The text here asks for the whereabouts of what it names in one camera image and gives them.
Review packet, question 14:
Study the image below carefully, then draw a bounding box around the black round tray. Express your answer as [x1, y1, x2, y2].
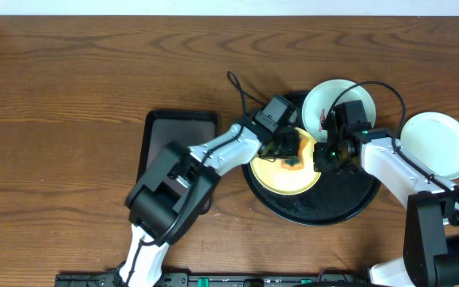
[240, 91, 382, 226]

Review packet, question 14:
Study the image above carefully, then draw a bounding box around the black rectangular tray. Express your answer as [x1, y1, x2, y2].
[135, 109, 219, 216]

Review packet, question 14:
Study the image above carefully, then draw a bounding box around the light blue plate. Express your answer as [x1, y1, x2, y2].
[400, 112, 459, 179]
[301, 79, 376, 143]

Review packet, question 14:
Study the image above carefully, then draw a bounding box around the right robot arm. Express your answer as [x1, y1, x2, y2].
[314, 123, 459, 286]

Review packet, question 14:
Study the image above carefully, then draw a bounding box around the green orange sponge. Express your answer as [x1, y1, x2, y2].
[280, 139, 308, 171]

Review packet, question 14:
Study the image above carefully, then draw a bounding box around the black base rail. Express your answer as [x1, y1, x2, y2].
[54, 272, 371, 287]

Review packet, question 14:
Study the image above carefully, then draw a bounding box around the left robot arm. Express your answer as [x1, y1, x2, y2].
[118, 123, 300, 286]

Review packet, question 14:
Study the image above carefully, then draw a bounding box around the yellow plate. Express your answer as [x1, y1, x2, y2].
[250, 128, 321, 195]

